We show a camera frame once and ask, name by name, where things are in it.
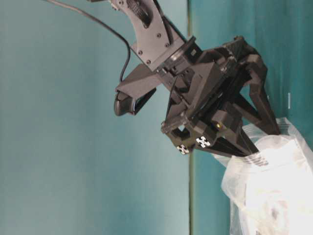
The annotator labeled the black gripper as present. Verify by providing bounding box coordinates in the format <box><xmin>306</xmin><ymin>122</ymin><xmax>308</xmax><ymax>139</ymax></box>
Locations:
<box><xmin>160</xmin><ymin>36</ymin><xmax>280</xmax><ymax>157</ymax></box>

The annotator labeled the clear zip bag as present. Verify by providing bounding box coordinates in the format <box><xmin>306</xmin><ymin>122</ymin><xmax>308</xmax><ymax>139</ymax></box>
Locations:
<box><xmin>214</xmin><ymin>117</ymin><xmax>313</xmax><ymax>235</ymax></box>

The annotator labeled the white component reel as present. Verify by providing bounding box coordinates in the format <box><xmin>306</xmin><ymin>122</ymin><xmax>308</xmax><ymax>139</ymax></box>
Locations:
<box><xmin>240</xmin><ymin>135</ymin><xmax>313</xmax><ymax>235</ymax></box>

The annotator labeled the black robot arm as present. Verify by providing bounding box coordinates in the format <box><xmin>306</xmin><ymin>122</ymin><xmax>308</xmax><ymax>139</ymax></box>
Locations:
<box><xmin>111</xmin><ymin>0</ymin><xmax>280</xmax><ymax>157</ymax></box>

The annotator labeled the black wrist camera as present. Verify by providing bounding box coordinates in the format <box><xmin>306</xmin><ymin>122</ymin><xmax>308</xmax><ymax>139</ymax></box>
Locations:
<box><xmin>114</xmin><ymin>64</ymin><xmax>161</xmax><ymax>116</ymax></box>

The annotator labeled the black camera cable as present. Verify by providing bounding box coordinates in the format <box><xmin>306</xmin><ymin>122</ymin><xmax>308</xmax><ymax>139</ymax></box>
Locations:
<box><xmin>43</xmin><ymin>0</ymin><xmax>132</xmax><ymax>83</ymax></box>

